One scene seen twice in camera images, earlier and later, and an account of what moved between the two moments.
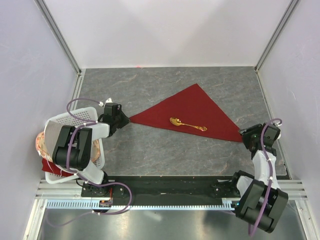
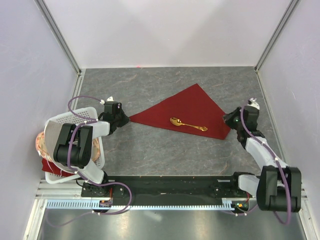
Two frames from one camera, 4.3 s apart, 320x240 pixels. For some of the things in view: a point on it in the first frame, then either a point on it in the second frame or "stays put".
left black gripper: [125, 120] stays put
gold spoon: [176, 122] stays put
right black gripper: [246, 132] -> [228, 117]
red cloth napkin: [192, 106] stays put
